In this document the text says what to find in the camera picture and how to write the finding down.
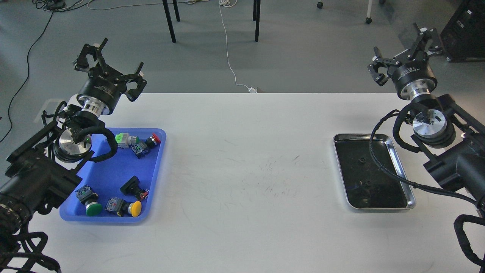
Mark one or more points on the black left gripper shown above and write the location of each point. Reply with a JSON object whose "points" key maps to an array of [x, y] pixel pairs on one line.
{"points": [[99, 91]]}

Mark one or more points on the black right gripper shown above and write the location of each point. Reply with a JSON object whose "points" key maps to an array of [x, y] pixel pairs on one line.
{"points": [[413, 77]]}

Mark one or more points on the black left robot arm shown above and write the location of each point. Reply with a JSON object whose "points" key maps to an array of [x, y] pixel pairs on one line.
{"points": [[43, 171]]}

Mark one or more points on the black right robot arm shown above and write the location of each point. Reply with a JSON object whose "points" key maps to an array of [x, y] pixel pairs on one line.
{"points": [[452, 139]]}

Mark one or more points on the white chair leg with caster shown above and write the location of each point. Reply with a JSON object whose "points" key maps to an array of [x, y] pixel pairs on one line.
{"points": [[368, 19]]}

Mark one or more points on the black equipment case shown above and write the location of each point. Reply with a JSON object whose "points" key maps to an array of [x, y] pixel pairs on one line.
{"points": [[463, 37]]}

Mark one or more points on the black blue contact block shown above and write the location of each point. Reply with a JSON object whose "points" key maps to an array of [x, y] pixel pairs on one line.
{"points": [[140, 149]]}

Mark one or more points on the black table leg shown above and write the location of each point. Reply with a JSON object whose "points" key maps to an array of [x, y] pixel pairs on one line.
{"points": [[254, 12], [169, 20], [257, 22], [176, 10]]}

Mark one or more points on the black table leg rear left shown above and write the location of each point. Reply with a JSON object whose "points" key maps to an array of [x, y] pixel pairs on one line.
{"points": [[176, 10]]}

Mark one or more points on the blue plastic tray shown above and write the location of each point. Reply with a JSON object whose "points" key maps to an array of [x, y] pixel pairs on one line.
{"points": [[106, 178]]}

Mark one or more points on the green mushroom push button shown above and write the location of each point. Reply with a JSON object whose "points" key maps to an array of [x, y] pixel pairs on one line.
{"points": [[89, 199]]}

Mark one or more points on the shiny metal tray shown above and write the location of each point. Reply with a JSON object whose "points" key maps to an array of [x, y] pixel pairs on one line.
{"points": [[386, 193]]}

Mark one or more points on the white power adapter plug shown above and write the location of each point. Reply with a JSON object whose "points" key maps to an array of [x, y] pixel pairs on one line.
{"points": [[252, 90]]}

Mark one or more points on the black table leg rear right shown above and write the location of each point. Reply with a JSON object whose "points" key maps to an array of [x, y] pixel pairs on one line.
{"points": [[254, 12]]}

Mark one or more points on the green white terminal switch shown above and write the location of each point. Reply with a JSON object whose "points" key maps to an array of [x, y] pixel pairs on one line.
{"points": [[125, 140]]}

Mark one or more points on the red push button switch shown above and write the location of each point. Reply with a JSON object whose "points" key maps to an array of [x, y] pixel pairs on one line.
{"points": [[152, 141]]}

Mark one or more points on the black switch with wires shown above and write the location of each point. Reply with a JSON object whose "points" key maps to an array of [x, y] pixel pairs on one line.
{"points": [[132, 187]]}

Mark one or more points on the yellow push button switch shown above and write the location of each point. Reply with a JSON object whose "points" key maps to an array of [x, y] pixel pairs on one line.
{"points": [[121, 207]]}

